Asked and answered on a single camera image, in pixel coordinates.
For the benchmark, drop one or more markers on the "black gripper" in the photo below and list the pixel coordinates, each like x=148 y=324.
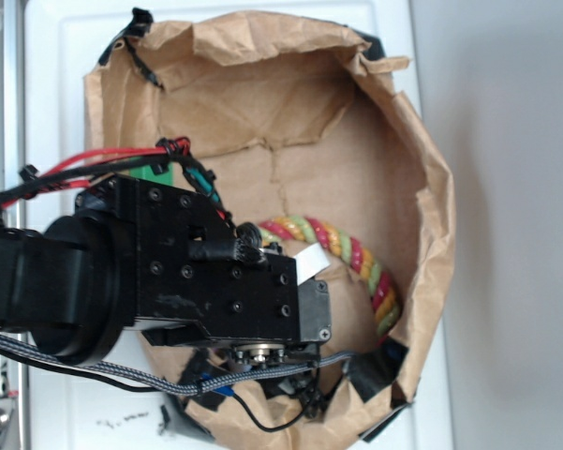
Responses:
x=184 y=277

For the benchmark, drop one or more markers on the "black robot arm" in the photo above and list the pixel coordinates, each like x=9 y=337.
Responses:
x=58 y=286

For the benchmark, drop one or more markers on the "green rectangular block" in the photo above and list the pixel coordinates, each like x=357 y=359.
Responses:
x=159 y=173

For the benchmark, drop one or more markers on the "brown paper bag bin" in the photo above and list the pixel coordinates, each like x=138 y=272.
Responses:
x=297 y=118

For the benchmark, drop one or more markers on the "multicolour twisted rope toy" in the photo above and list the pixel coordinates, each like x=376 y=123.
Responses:
x=386 y=306

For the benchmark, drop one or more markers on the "metal frame rail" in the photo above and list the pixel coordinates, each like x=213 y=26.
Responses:
x=14 y=390

